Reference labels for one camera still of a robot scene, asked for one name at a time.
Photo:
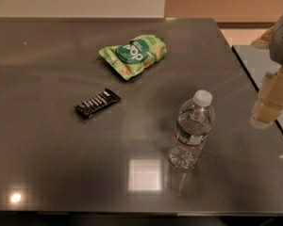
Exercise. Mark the black chocolate bar wrapper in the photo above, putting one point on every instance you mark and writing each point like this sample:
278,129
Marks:
96,103

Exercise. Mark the green snack bag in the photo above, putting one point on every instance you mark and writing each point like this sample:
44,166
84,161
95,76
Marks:
133,58

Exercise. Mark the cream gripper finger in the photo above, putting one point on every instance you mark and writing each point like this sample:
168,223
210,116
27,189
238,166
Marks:
269,105

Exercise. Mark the clear plastic water bottle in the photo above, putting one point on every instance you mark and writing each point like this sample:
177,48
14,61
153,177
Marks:
194,121

